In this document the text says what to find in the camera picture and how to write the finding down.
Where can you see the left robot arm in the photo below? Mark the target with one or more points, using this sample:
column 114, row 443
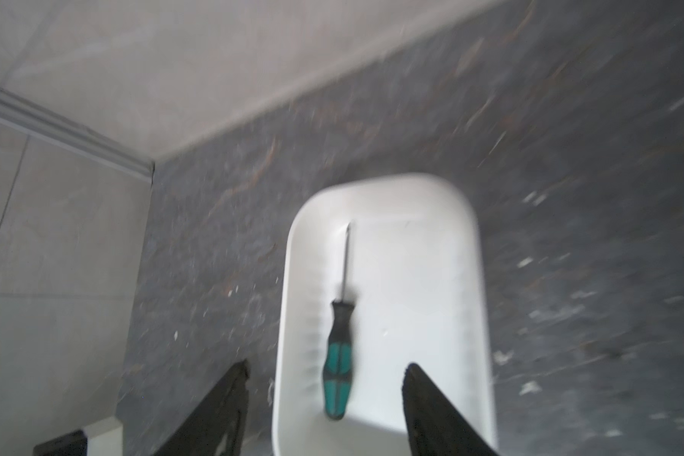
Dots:
column 101, row 438

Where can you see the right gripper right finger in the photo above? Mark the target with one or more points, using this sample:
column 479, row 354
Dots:
column 434, row 425

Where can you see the white plastic bin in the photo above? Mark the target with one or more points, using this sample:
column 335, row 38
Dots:
column 405, row 250

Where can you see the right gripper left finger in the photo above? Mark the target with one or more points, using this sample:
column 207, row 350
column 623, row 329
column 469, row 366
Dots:
column 217, row 425

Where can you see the green black screwdriver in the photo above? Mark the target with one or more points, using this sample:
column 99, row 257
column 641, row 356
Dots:
column 337, row 373

